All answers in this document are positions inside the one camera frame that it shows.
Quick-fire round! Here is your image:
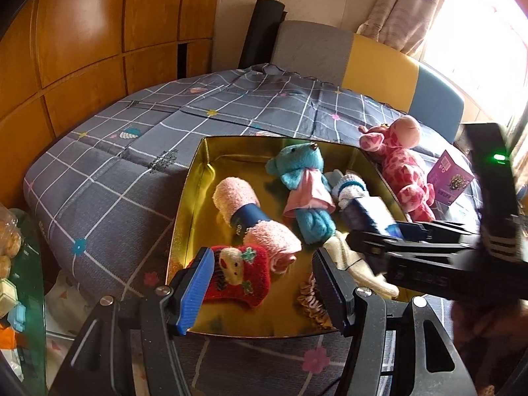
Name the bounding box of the blue plush toy pink shirt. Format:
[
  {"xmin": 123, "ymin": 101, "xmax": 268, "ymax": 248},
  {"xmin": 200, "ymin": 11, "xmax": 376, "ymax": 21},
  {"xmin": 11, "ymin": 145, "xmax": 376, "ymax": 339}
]
[{"xmin": 265, "ymin": 142, "xmax": 337, "ymax": 245}]

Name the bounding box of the green glass table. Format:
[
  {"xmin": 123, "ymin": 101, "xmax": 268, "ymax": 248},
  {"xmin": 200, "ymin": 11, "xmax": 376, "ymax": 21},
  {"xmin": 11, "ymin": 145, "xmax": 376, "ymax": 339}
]
[{"xmin": 0, "ymin": 208, "xmax": 46, "ymax": 380}]

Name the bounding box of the white soft cloth roll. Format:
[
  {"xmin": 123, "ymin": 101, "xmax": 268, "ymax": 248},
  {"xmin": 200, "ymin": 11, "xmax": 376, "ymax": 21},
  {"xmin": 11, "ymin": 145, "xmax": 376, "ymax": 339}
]
[{"xmin": 324, "ymin": 231, "xmax": 400, "ymax": 300}]

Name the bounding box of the red knitted sock ornament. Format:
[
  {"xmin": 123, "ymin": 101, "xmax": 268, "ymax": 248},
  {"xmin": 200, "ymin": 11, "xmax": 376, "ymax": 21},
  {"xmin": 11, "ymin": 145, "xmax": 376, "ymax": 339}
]
[{"xmin": 186, "ymin": 244, "xmax": 272, "ymax": 309}]

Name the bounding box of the plastic box of pastries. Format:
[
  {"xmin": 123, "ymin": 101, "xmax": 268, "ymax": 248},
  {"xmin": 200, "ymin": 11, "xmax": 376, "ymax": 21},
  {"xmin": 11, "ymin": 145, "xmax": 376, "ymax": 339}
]
[{"xmin": 0, "ymin": 204, "xmax": 24, "ymax": 273}]

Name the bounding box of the grey checked bedsheet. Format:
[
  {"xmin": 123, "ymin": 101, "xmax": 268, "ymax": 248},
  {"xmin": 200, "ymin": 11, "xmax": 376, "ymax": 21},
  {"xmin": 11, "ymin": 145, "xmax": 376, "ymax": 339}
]
[{"xmin": 22, "ymin": 63, "xmax": 487, "ymax": 396}]

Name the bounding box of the gold tin box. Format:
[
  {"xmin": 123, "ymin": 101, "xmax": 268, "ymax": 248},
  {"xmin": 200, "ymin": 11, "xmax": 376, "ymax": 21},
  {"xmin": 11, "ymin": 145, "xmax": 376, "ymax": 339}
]
[{"xmin": 165, "ymin": 135, "xmax": 425, "ymax": 338}]

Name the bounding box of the black rolled mat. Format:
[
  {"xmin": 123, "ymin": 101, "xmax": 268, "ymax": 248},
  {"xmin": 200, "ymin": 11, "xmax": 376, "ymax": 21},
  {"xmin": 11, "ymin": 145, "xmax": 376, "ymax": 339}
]
[{"xmin": 239, "ymin": 0, "xmax": 286, "ymax": 69}]

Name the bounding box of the grey yellow blue headboard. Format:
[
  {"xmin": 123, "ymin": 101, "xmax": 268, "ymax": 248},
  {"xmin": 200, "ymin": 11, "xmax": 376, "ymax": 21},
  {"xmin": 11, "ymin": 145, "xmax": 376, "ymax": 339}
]
[{"xmin": 270, "ymin": 20, "xmax": 465, "ymax": 141}]

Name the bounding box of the pink patterned curtain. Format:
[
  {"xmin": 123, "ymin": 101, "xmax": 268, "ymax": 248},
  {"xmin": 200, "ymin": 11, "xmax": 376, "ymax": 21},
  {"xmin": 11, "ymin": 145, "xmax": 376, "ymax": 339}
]
[{"xmin": 357, "ymin": 0, "xmax": 458, "ymax": 56}]

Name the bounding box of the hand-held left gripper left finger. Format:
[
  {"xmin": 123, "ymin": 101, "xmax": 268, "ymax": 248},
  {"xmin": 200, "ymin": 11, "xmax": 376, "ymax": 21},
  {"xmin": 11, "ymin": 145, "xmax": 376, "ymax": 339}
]
[{"xmin": 49, "ymin": 247, "xmax": 215, "ymax": 396}]

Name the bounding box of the blue white tissue pack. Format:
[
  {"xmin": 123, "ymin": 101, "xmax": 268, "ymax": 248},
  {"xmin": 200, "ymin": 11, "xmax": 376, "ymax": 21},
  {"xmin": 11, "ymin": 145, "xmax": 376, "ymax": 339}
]
[{"xmin": 344, "ymin": 197, "xmax": 401, "ymax": 238}]

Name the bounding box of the white patterned cloth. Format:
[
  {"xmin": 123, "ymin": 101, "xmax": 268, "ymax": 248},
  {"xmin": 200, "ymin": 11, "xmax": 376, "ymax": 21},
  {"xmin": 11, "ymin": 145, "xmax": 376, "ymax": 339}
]
[{"xmin": 43, "ymin": 270, "xmax": 89, "ymax": 339}]

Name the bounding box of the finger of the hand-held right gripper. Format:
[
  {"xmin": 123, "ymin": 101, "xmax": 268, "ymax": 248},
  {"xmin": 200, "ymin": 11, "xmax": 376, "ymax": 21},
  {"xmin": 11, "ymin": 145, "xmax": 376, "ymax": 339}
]
[
  {"xmin": 396, "ymin": 220, "xmax": 483, "ymax": 245},
  {"xmin": 346, "ymin": 231, "xmax": 472, "ymax": 296}
]

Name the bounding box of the purple cardboard box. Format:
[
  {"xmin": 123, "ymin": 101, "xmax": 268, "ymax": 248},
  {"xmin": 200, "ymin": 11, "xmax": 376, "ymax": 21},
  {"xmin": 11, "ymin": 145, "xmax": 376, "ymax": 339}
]
[{"xmin": 427, "ymin": 149, "xmax": 476, "ymax": 206}]

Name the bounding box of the wooden wardrobe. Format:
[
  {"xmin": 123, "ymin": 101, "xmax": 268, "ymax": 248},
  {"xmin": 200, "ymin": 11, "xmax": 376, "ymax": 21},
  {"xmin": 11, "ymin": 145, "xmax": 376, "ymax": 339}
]
[{"xmin": 0, "ymin": 0, "xmax": 223, "ymax": 199}]

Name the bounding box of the pink towel roll navy band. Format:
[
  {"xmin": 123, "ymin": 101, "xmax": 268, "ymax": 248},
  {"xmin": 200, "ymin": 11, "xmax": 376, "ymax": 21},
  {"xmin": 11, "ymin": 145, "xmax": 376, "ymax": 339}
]
[{"xmin": 213, "ymin": 177, "xmax": 303, "ymax": 275}]

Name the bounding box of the pink spotted giraffe plush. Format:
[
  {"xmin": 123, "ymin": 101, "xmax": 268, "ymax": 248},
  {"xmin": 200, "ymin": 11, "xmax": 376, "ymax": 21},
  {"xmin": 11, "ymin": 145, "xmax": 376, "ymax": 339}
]
[{"xmin": 358, "ymin": 115, "xmax": 436, "ymax": 222}]

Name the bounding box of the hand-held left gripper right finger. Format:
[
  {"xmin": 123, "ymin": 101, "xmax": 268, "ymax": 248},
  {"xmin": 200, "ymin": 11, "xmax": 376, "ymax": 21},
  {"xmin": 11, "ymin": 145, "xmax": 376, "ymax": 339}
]
[{"xmin": 311, "ymin": 247, "xmax": 475, "ymax": 396}]

